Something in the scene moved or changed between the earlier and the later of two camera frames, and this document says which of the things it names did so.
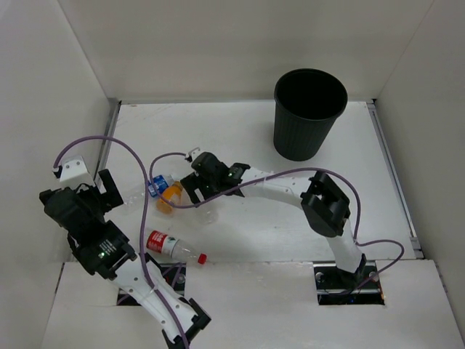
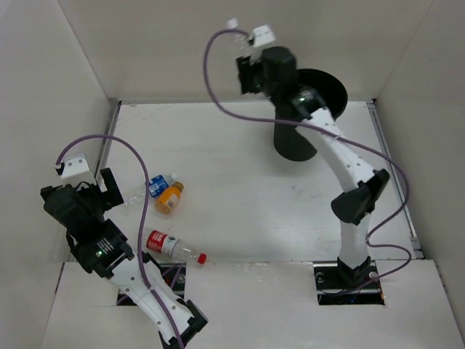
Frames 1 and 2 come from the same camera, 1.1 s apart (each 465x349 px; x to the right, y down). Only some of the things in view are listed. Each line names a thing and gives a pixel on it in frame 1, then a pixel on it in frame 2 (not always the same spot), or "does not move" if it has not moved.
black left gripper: x=100 y=190 does not move
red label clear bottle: x=174 y=247 does not move
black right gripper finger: x=200 y=189 → x=251 y=78
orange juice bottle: x=173 y=193 does not move
